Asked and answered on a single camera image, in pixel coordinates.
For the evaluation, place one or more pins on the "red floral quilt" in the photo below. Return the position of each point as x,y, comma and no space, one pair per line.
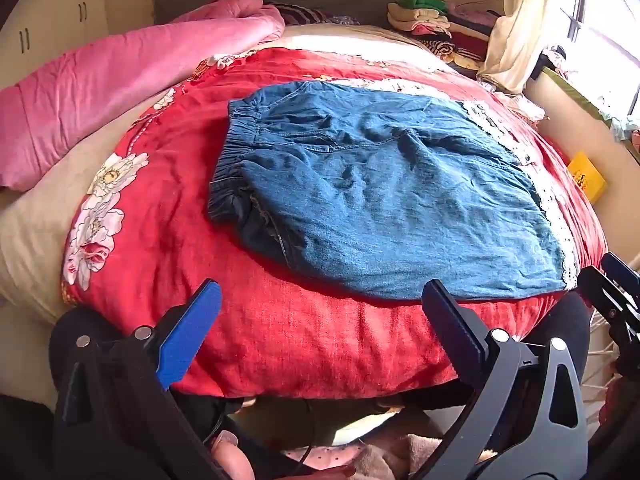
142,241

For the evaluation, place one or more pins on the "cream curtain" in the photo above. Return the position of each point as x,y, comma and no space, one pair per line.
520,35

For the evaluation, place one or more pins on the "stack of folded clothes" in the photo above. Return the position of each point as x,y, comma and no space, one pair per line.
455,33

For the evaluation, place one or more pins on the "yellow box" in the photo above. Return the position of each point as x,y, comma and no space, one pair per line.
587,177

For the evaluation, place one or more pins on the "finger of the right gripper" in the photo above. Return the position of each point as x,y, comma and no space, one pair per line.
617,271
615,306

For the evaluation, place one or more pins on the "cream wardrobe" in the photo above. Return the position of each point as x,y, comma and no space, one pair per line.
38,31

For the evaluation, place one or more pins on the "pink blanket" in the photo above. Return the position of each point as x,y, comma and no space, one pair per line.
44,115

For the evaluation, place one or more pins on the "person's left hand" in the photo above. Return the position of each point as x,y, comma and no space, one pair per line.
228,455

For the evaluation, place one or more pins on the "blue denim lace-trimmed pants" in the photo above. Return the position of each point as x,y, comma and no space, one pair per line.
381,191

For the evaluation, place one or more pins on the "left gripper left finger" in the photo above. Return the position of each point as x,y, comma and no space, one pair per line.
115,417

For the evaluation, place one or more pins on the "striped dark pillow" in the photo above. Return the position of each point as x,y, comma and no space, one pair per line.
294,15

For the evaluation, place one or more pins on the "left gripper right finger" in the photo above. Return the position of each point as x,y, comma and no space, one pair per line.
525,419

